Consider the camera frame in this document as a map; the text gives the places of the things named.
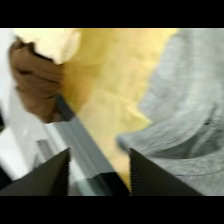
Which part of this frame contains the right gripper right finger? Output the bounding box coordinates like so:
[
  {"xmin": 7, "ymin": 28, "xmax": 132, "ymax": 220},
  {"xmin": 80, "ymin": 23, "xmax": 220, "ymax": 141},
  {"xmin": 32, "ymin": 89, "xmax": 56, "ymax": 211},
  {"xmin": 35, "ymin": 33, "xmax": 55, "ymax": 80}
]
[{"xmin": 128, "ymin": 147, "xmax": 204, "ymax": 197}]

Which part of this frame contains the cream garment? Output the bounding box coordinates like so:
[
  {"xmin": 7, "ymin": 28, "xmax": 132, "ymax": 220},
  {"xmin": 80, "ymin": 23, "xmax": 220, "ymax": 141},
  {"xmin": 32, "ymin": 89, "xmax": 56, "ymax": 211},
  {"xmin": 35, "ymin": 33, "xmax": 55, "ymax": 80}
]
[{"xmin": 13, "ymin": 28, "xmax": 83, "ymax": 65}]

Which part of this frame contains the grey sweatshirt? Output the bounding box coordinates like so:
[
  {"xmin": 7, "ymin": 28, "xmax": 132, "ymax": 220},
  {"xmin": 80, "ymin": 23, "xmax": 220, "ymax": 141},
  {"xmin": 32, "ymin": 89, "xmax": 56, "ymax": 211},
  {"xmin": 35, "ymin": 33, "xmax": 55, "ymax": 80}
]
[{"xmin": 115, "ymin": 28, "xmax": 224, "ymax": 197}]

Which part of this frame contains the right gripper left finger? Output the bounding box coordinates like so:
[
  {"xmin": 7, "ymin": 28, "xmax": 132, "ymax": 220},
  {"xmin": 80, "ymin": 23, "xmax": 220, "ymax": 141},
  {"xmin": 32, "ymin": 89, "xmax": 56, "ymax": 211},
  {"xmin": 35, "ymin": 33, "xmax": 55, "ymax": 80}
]
[{"xmin": 0, "ymin": 147, "xmax": 71, "ymax": 197}]

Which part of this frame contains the silver frame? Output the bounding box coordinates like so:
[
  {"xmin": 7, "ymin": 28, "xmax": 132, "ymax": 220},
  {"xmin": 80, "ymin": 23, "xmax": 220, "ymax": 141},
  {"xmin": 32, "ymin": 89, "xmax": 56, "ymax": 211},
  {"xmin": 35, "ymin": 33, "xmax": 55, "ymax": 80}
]
[{"xmin": 31, "ymin": 94, "xmax": 132, "ymax": 197}]

